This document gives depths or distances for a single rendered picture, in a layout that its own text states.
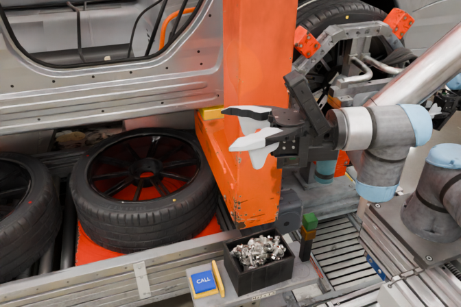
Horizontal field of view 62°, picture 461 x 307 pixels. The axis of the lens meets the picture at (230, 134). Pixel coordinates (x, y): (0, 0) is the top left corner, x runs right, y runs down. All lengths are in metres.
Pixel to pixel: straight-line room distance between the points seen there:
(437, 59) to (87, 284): 1.35
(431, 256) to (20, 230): 1.39
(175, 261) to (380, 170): 1.04
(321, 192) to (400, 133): 1.40
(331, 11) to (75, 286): 1.40
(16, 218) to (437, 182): 1.43
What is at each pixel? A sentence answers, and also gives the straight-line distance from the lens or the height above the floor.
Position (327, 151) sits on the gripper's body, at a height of 1.19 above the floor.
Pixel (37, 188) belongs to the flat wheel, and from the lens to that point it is 1.81.
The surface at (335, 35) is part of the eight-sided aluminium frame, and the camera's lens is 1.52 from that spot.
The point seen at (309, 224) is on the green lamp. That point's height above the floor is 0.65.
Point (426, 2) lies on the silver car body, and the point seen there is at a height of 1.12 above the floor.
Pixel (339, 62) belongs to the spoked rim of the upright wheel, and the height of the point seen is 0.94.
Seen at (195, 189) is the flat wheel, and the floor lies 0.50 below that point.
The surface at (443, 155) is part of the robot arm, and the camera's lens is 1.01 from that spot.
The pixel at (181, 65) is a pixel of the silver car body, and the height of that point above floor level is 0.95.
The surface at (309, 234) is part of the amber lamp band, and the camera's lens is 1.34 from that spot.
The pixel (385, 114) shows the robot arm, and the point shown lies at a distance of 0.69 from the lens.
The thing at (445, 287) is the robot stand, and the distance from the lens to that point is 1.12.
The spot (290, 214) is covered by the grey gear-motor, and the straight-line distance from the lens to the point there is 1.72.
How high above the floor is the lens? 1.57
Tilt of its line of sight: 33 degrees down
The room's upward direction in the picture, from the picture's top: straight up
